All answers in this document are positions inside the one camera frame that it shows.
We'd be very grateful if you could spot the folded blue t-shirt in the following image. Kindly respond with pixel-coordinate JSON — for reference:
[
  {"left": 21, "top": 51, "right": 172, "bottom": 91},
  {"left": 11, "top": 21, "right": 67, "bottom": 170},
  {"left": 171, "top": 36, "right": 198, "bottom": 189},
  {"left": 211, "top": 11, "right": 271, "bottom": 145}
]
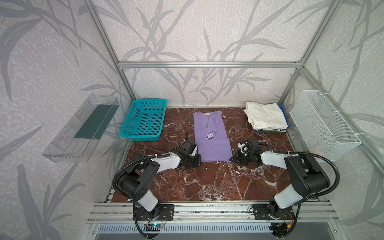
[{"left": 278, "top": 105, "right": 289, "bottom": 132}]

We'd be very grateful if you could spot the aluminium back frame bar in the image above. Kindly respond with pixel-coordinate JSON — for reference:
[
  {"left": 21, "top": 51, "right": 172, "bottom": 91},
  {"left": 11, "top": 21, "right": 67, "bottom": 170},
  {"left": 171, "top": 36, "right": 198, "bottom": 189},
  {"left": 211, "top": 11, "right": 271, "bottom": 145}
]
[{"left": 118, "top": 61, "right": 301, "bottom": 69}]

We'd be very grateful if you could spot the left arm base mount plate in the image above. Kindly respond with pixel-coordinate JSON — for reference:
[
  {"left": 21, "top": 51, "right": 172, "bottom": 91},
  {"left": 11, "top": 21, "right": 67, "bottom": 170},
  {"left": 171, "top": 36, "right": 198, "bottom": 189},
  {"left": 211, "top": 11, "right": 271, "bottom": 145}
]
[{"left": 134, "top": 204, "right": 175, "bottom": 221}]

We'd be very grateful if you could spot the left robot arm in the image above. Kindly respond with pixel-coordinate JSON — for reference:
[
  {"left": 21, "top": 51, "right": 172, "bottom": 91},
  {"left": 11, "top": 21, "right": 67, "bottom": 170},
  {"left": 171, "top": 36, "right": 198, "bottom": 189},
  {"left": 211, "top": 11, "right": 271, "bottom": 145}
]
[{"left": 112, "top": 140, "right": 202, "bottom": 218}]

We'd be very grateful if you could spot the purple t-shirt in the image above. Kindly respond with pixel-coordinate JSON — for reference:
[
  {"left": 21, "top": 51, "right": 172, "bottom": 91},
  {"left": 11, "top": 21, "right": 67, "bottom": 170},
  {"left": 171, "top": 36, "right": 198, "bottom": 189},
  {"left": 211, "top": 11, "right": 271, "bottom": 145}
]
[{"left": 193, "top": 111, "right": 233, "bottom": 163}]

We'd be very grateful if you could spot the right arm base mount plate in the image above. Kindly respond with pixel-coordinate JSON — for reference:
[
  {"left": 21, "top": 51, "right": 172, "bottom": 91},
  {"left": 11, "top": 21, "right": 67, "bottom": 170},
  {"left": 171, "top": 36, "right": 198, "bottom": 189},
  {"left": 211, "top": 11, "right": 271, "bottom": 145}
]
[{"left": 252, "top": 204, "right": 295, "bottom": 221}]

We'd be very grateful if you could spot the clear plastic wall shelf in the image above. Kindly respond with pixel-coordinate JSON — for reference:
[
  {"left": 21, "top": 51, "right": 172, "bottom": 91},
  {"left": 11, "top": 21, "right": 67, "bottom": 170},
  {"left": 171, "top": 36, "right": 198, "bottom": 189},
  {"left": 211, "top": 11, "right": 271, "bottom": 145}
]
[{"left": 42, "top": 94, "right": 120, "bottom": 163}]

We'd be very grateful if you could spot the aluminium front rail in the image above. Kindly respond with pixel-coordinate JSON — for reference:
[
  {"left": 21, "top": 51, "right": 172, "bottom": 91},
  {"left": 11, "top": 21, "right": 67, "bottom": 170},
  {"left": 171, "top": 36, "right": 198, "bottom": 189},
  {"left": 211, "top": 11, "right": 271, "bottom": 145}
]
[{"left": 87, "top": 201, "right": 339, "bottom": 224}]

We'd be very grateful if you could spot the teal plastic basket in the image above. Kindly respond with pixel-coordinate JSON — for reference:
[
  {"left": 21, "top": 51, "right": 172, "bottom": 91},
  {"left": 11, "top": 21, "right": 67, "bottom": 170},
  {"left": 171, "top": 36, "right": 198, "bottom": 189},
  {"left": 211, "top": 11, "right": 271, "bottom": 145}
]
[{"left": 120, "top": 99, "right": 168, "bottom": 141}]

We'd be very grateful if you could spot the folded cream t-shirt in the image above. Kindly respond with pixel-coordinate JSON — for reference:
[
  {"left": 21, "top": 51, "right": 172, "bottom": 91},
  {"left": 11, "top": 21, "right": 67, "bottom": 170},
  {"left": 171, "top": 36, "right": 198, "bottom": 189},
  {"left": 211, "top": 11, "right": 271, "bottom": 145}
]
[{"left": 244, "top": 102, "right": 287, "bottom": 131}]

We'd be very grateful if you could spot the white wire mesh basket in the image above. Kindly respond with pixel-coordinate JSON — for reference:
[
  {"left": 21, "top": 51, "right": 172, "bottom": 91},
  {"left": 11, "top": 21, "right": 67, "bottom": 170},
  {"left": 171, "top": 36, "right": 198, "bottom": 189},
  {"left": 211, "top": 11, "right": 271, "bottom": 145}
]
[{"left": 290, "top": 90, "right": 362, "bottom": 161}]

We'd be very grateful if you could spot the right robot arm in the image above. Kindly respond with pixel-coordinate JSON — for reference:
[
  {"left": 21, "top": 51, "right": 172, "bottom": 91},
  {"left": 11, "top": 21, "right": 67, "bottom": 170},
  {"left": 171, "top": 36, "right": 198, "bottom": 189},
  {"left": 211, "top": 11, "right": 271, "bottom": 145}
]
[{"left": 230, "top": 139, "right": 341, "bottom": 220}]

